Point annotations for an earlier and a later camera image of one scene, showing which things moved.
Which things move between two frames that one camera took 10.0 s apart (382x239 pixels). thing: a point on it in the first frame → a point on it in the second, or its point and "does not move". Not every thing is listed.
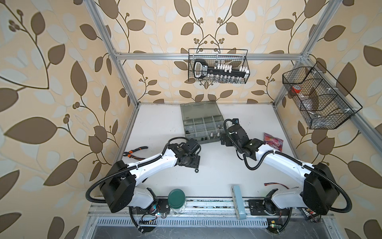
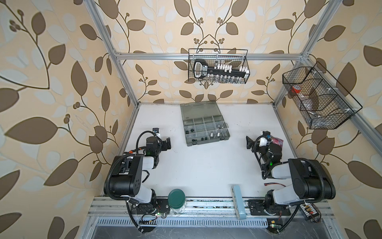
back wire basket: x=218 y=65 does not move
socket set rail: x=219 y=71 does not move
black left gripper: x=196 y=162 → x=162 y=144
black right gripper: x=227 y=140 → x=256 y=145
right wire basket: x=322 y=101 does not move
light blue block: x=238 y=202 does not move
